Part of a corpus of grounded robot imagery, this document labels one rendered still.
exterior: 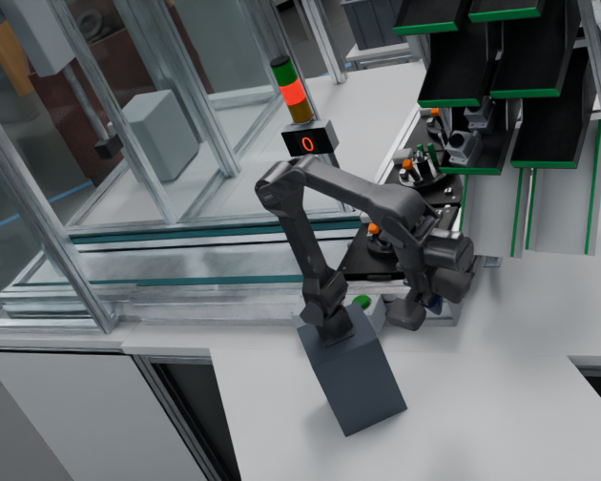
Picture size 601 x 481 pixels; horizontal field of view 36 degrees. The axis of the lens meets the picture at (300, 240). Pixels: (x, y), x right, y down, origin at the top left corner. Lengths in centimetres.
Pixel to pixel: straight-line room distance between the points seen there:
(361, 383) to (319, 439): 17
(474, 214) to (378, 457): 57
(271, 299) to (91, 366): 69
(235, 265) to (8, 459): 177
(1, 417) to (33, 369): 133
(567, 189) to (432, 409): 53
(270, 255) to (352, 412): 68
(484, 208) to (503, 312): 23
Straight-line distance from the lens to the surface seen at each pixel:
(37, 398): 301
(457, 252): 148
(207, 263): 254
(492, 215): 203
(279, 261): 240
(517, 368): 194
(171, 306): 242
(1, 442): 408
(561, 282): 211
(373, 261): 216
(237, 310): 231
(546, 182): 201
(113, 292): 254
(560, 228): 198
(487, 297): 213
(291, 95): 219
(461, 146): 189
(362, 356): 182
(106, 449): 303
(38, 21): 274
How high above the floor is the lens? 218
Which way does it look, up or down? 31 degrees down
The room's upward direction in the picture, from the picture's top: 24 degrees counter-clockwise
